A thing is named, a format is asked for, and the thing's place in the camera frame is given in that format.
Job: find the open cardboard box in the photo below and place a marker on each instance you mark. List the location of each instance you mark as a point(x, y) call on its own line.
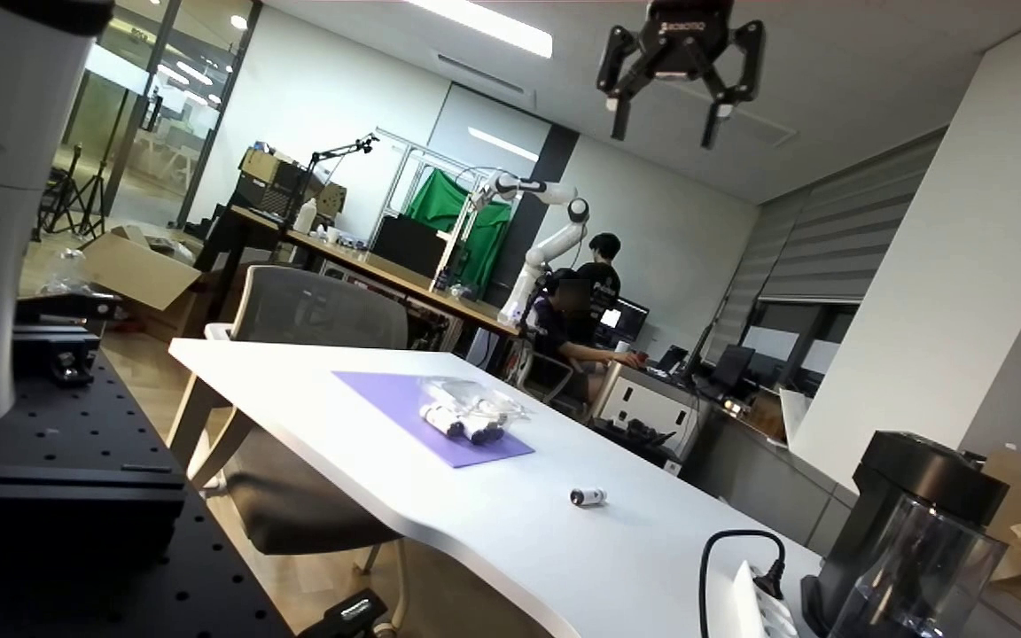
point(139, 270)

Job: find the black labelled device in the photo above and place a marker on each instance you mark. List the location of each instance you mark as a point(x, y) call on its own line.
point(347, 612)

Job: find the ceiling light strip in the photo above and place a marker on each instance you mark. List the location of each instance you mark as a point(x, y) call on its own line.
point(488, 22)

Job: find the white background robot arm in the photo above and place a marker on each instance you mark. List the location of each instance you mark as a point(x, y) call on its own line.
point(540, 254)

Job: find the purple mat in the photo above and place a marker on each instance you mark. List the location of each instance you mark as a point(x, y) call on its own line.
point(387, 393)

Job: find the black and white marker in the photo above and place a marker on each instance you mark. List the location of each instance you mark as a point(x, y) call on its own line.
point(588, 497)

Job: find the grey office chair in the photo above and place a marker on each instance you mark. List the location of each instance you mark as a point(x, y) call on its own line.
point(322, 309)

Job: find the black clamp bracket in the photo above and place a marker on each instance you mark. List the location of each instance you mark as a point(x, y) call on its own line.
point(55, 341)

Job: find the white power strip adapter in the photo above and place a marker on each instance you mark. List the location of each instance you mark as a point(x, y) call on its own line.
point(759, 606)

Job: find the black monitor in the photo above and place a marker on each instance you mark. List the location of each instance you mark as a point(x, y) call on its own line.
point(407, 244)

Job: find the white battery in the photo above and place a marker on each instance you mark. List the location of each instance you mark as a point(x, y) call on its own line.
point(432, 412)
point(488, 431)
point(451, 422)

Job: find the long wooden desk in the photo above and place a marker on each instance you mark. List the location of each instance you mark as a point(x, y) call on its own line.
point(358, 260)

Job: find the seated person in black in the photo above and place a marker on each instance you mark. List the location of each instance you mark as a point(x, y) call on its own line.
point(560, 320)

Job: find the clear plastic container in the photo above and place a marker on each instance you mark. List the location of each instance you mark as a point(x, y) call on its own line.
point(470, 393)

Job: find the grey window blinds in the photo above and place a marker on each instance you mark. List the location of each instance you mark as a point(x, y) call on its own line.
point(853, 224)

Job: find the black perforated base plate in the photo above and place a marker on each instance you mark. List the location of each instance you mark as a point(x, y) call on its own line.
point(72, 472)

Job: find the standing person in black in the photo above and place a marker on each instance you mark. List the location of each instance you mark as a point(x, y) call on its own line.
point(601, 267)

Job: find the green cloth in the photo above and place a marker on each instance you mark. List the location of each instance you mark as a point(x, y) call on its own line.
point(440, 201)

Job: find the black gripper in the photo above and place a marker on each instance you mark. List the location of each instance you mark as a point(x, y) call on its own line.
point(685, 35)

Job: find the white cabinet box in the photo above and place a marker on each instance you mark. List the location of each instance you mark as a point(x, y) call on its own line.
point(655, 410)

